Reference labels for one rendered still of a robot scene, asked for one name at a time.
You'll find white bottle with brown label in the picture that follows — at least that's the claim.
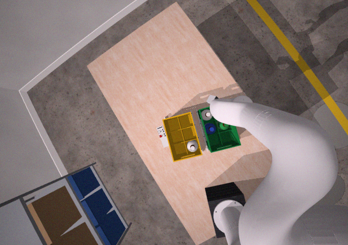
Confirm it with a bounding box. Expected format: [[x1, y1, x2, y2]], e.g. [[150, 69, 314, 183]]
[[187, 140, 198, 152]]

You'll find green crate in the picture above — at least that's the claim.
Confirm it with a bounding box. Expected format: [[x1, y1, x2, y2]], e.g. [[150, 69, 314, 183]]
[[198, 107, 239, 151]]

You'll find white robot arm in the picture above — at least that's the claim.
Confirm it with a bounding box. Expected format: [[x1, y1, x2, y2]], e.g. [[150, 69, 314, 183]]
[[207, 95, 348, 245]]

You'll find white paper pick list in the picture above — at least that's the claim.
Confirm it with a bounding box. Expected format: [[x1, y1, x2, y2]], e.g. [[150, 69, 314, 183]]
[[156, 125, 169, 148]]

